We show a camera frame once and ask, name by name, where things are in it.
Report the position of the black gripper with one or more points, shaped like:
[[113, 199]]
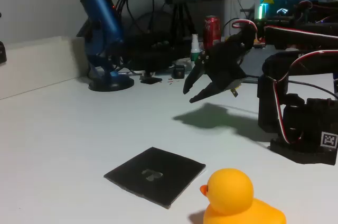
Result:
[[216, 73]]

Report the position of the yellow rubber duck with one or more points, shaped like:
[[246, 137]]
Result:
[[229, 189]]

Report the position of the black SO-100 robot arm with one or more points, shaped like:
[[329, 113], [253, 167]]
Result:
[[269, 107]]

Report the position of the black monitor stand base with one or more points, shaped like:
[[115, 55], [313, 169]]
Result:
[[151, 80]]

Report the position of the black square pad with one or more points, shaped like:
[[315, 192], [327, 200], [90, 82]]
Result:
[[174, 166]]

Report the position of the small black cube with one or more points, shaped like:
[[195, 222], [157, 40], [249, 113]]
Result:
[[179, 72]]

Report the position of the white spray bottle green label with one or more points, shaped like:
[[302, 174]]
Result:
[[195, 49]]

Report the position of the red soda can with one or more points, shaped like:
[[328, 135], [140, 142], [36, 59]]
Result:
[[211, 33]]

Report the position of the black audio mixer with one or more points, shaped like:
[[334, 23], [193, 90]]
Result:
[[153, 57]]

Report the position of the black tripod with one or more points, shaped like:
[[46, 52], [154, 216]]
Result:
[[179, 18]]

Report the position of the blue desk microphone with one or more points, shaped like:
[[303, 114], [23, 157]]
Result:
[[103, 15]]

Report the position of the white fiducial tag sticker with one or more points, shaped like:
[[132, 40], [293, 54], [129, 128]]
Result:
[[328, 139]]

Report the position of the white shelf board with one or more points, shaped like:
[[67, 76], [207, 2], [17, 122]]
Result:
[[39, 63]]

